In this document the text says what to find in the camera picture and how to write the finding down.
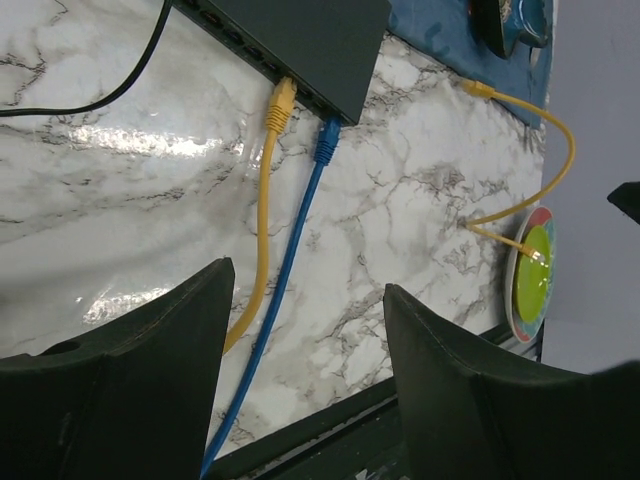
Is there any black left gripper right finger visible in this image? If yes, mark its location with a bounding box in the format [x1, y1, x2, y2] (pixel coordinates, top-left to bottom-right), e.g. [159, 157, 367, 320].
[383, 284, 639, 479]

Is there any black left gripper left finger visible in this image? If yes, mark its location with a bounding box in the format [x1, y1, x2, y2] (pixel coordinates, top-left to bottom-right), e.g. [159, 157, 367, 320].
[1, 258, 235, 479]

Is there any yellow ethernet cable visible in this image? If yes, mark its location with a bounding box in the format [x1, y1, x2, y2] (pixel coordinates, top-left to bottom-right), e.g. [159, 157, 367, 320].
[460, 79, 577, 262]
[222, 75, 298, 355]

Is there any black network switch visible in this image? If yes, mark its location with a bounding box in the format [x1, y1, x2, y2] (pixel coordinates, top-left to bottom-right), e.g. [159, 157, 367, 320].
[173, 0, 391, 126]

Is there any lime green plate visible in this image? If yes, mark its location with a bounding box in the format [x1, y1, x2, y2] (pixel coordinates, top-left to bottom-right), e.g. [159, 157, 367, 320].
[514, 225, 552, 324]

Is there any red rimmed plate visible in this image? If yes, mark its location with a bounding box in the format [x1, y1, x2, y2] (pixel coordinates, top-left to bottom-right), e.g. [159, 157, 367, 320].
[504, 206, 556, 344]

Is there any blue cloth placemat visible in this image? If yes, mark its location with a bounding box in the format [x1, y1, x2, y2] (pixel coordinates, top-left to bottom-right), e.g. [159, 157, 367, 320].
[388, 1, 555, 109]

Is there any blue star-shaped dish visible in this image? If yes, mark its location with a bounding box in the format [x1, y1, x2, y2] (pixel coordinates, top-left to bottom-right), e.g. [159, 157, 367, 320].
[469, 0, 551, 59]

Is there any black power cord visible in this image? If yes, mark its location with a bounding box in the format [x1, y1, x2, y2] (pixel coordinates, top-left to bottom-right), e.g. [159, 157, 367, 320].
[0, 0, 174, 119]

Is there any blue ethernet cable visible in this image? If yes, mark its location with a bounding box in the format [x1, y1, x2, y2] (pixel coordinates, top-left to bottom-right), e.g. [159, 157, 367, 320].
[199, 117, 344, 480]

